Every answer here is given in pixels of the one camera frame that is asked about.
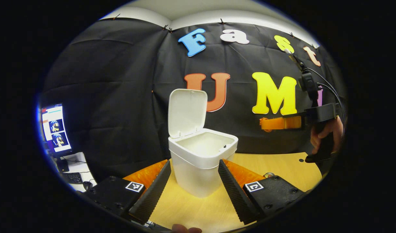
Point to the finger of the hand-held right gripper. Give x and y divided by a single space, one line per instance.
275 123

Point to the white desktop garbage bin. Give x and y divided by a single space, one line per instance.
198 174

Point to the black computer mouse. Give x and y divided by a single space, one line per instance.
87 185

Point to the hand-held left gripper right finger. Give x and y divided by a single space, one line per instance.
233 194

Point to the wooden desktop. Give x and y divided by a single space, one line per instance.
191 213

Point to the black backdrop cloth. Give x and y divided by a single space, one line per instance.
120 97

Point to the white side desk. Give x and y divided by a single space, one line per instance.
76 160

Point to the black keyboard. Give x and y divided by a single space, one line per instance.
73 178

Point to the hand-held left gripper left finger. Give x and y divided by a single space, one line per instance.
154 194

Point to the computer monitor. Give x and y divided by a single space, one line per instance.
55 129

